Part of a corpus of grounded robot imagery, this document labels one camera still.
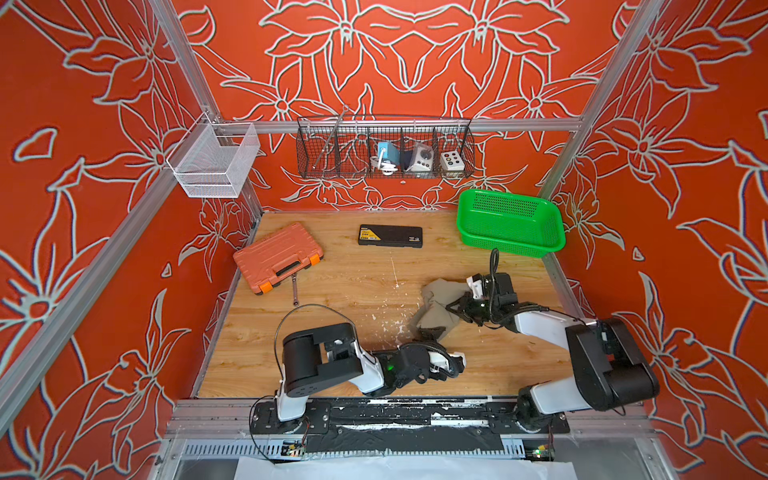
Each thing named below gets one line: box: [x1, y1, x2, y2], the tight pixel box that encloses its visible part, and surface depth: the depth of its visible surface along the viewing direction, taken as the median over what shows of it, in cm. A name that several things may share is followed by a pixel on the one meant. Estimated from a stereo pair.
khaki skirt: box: [410, 278, 471, 333], surface depth 89 cm
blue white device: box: [370, 142, 400, 176], surface depth 87 cm
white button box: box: [440, 151, 466, 171], surface depth 96 cm
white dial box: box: [406, 142, 434, 172], surface depth 93 cm
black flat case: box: [358, 224, 423, 248], surface depth 112 cm
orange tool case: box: [233, 223, 324, 296], surface depth 102 cm
